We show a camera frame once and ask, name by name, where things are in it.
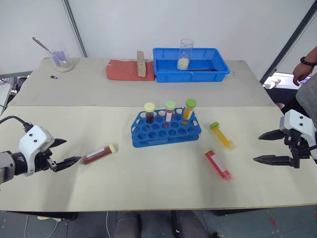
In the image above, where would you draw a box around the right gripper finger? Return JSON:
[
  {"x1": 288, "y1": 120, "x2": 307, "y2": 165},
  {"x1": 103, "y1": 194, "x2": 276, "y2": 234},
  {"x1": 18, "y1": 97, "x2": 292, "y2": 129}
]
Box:
[
  {"x1": 258, "y1": 129, "x2": 286, "y2": 142},
  {"x1": 253, "y1": 155, "x2": 294, "y2": 167}
]

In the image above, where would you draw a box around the blue plastic bin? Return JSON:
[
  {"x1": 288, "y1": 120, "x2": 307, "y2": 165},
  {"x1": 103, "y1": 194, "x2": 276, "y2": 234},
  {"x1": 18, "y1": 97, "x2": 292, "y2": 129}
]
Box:
[{"x1": 152, "y1": 47, "x2": 231, "y2": 83}]

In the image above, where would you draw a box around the person's bare hand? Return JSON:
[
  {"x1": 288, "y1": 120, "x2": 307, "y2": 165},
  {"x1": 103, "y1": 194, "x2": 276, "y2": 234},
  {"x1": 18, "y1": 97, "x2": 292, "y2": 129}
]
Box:
[{"x1": 292, "y1": 61, "x2": 314, "y2": 87}]

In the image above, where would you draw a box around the dark metal frame post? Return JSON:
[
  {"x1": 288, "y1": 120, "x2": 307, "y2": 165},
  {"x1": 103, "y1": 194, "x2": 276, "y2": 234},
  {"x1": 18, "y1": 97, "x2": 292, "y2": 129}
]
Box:
[{"x1": 259, "y1": 0, "x2": 317, "y2": 85}]

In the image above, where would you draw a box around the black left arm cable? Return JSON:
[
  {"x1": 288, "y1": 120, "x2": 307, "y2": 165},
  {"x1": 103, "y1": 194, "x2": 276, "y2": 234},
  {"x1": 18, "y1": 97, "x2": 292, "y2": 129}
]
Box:
[{"x1": 0, "y1": 116, "x2": 33, "y2": 132}]

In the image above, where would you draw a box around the white bottle on floor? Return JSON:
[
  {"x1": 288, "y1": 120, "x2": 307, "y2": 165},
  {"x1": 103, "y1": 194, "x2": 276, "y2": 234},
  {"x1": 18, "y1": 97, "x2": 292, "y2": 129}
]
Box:
[{"x1": 263, "y1": 77, "x2": 282, "y2": 89}]

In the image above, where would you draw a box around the dark bead bracelet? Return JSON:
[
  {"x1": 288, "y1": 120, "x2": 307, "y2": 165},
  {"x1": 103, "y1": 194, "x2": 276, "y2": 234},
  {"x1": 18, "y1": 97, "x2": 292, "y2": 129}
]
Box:
[{"x1": 300, "y1": 56, "x2": 317, "y2": 67}]

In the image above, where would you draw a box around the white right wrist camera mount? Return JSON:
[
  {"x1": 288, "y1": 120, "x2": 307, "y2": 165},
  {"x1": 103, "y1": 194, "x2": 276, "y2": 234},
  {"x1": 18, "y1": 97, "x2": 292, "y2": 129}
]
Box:
[{"x1": 279, "y1": 109, "x2": 317, "y2": 160}]

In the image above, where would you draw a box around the wooden block with slots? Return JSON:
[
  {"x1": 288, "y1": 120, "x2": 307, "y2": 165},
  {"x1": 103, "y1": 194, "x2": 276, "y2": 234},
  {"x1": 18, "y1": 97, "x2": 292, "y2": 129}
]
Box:
[{"x1": 136, "y1": 50, "x2": 147, "y2": 78}]

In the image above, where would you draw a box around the cream-capped dark red tube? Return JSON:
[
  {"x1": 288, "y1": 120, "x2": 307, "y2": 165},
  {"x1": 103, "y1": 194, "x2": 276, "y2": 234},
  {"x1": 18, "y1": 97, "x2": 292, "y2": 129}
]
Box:
[{"x1": 79, "y1": 142, "x2": 119, "y2": 166}]

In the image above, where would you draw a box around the red folded cloth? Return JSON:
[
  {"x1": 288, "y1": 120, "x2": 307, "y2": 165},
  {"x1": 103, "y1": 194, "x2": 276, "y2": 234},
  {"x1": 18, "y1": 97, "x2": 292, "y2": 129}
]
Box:
[{"x1": 106, "y1": 59, "x2": 156, "y2": 82}]

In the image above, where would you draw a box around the person's grey clothing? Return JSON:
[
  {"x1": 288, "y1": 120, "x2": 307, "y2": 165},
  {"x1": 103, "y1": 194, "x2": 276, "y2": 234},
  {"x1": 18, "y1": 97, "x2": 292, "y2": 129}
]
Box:
[{"x1": 295, "y1": 72, "x2": 317, "y2": 120}]

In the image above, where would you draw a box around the metal spoon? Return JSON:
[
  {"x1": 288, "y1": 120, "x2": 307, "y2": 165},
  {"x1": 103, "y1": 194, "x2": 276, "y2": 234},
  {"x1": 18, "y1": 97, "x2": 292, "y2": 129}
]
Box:
[{"x1": 32, "y1": 37, "x2": 70, "y2": 68}]

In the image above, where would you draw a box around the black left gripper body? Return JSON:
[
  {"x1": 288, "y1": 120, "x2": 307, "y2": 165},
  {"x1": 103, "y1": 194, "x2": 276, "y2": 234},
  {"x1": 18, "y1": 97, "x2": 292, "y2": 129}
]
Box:
[{"x1": 33, "y1": 138, "x2": 59, "y2": 173}]

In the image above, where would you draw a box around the grey metal frame post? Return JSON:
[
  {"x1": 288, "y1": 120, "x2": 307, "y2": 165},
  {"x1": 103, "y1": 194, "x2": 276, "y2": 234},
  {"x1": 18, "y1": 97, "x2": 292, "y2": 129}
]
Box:
[{"x1": 61, "y1": 0, "x2": 88, "y2": 59}]

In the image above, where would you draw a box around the tall clear beaker with grains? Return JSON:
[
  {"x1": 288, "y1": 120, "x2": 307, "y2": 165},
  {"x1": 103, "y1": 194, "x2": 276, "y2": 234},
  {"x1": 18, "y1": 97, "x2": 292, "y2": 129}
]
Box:
[{"x1": 176, "y1": 38, "x2": 194, "y2": 71}]

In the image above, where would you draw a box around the blue test tube rack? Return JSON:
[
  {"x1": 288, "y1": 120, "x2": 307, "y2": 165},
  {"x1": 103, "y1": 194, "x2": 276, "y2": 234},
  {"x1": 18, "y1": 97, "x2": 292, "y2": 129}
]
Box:
[{"x1": 130, "y1": 107, "x2": 202, "y2": 149}]

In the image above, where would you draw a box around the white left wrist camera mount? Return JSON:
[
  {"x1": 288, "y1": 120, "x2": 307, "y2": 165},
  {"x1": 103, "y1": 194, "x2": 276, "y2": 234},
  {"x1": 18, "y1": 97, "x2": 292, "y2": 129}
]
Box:
[{"x1": 17, "y1": 125, "x2": 55, "y2": 176}]

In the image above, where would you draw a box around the wide clear beaker with grains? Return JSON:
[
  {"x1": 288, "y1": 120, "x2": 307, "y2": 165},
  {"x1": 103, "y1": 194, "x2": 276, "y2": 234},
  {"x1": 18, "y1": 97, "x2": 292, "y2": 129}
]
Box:
[{"x1": 48, "y1": 48, "x2": 75, "y2": 73}]

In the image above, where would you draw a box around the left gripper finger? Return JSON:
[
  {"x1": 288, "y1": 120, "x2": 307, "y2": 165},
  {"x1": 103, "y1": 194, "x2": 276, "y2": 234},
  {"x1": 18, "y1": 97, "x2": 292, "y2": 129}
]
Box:
[
  {"x1": 53, "y1": 138, "x2": 68, "y2": 149},
  {"x1": 53, "y1": 156, "x2": 82, "y2": 173}
]

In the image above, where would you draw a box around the green-capped labelled red tube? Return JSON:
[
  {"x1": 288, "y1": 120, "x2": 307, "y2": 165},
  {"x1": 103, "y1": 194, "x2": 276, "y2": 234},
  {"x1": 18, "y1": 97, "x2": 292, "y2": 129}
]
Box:
[
  {"x1": 164, "y1": 100, "x2": 177, "y2": 123},
  {"x1": 203, "y1": 147, "x2": 234, "y2": 182}
]

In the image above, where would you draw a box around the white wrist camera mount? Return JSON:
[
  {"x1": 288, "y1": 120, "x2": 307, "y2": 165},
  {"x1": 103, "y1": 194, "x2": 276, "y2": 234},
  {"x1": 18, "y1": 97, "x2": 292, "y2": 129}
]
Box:
[
  {"x1": 17, "y1": 125, "x2": 55, "y2": 176},
  {"x1": 279, "y1": 109, "x2": 317, "y2": 160}
]

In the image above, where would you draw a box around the green-capped orange liquid tube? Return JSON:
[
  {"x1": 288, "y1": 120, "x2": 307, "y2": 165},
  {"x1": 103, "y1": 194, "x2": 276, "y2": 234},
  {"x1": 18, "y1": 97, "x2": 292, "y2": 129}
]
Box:
[
  {"x1": 182, "y1": 98, "x2": 197, "y2": 120},
  {"x1": 209, "y1": 121, "x2": 234, "y2": 150}
]

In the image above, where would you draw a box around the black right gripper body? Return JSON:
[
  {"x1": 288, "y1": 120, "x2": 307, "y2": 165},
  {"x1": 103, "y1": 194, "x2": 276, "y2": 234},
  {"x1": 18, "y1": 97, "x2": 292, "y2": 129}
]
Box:
[{"x1": 283, "y1": 128, "x2": 312, "y2": 170}]

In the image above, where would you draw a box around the white floor cable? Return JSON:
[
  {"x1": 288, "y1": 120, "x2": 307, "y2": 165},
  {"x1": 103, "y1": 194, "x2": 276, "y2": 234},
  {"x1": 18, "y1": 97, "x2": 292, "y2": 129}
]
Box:
[{"x1": 24, "y1": 213, "x2": 59, "y2": 238}]

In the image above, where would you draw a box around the yellow-capped dark liquid tube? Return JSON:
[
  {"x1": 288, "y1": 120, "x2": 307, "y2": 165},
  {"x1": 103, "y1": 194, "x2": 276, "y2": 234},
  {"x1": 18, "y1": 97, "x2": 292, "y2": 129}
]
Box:
[{"x1": 144, "y1": 102, "x2": 156, "y2": 124}]

